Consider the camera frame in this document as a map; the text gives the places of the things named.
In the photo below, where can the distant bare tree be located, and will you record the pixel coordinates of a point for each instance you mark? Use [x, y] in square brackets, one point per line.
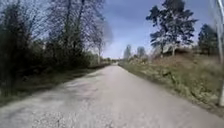
[127, 52]
[141, 52]

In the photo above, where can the grey gravel road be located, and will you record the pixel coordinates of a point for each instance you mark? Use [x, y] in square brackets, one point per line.
[110, 100]

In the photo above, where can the wood of bare dark trees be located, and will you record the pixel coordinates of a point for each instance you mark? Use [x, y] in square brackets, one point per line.
[66, 50]

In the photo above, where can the grass verge with scrub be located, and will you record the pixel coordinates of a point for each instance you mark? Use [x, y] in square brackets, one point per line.
[43, 81]

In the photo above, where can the tall dark pine tree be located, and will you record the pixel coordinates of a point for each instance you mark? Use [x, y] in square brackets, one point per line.
[173, 26]

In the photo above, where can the grass slope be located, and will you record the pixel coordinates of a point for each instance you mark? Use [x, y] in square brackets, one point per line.
[186, 76]

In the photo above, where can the dark conifer tree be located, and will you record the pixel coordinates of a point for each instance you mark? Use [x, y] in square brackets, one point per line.
[207, 40]

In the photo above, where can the pale pole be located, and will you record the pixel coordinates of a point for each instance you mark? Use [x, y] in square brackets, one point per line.
[221, 96]

